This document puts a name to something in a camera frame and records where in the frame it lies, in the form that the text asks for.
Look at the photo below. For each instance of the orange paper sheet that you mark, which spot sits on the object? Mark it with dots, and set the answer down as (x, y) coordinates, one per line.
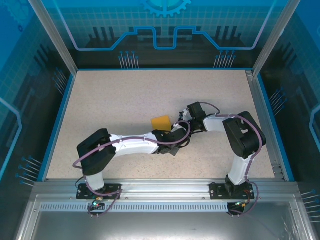
(161, 123)

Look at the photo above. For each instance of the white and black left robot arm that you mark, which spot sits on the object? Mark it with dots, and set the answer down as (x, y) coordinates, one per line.
(135, 147)

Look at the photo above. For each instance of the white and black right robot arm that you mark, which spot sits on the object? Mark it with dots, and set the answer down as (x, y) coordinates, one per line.
(245, 140)

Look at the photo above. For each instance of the black electronics box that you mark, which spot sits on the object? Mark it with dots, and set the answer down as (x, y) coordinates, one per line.
(162, 190)

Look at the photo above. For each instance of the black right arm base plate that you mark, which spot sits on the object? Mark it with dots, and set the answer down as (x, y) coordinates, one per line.
(216, 191)

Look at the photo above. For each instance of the aluminium side rail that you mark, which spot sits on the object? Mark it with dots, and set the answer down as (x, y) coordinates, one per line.
(262, 120)

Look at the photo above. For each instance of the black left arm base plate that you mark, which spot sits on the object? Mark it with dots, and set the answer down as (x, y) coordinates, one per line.
(83, 193)

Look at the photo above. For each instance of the aluminium frame post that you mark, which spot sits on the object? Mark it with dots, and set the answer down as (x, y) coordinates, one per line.
(275, 37)
(52, 37)

